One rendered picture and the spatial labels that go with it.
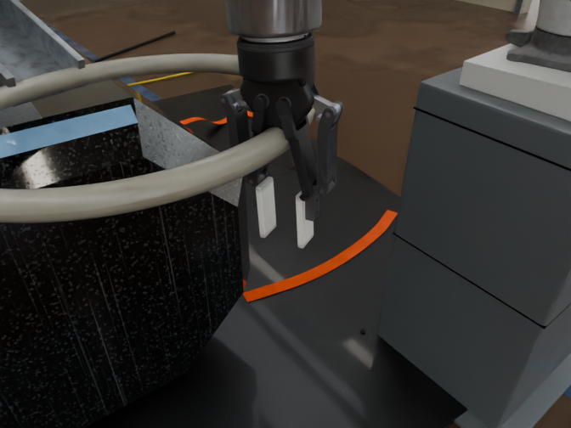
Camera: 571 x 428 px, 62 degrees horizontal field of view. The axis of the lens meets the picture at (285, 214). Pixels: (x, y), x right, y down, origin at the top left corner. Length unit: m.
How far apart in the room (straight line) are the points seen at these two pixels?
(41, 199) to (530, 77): 0.82
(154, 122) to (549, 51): 0.75
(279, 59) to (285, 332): 1.13
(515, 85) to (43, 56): 0.84
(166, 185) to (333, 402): 1.01
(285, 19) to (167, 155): 0.58
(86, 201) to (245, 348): 1.08
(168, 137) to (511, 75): 0.66
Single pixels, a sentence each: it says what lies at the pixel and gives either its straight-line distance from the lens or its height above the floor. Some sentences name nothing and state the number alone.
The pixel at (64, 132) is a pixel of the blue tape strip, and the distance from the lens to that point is 0.93.
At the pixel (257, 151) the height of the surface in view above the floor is 0.93.
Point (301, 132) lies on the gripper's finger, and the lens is 0.50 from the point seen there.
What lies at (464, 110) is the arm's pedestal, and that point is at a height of 0.77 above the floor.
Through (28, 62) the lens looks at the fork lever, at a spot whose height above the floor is 0.89.
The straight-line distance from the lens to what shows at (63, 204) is 0.45.
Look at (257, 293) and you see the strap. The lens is 1.60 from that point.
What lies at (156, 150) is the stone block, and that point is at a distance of 0.96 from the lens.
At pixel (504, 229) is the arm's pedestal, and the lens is 1.05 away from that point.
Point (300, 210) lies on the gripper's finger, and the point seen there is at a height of 0.85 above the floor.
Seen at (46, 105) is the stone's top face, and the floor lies 0.80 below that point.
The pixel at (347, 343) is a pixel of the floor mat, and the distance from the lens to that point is 1.48.
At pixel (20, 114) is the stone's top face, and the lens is 0.98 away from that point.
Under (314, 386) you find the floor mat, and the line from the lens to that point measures 1.38.
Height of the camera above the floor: 1.15
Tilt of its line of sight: 36 degrees down
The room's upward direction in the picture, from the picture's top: straight up
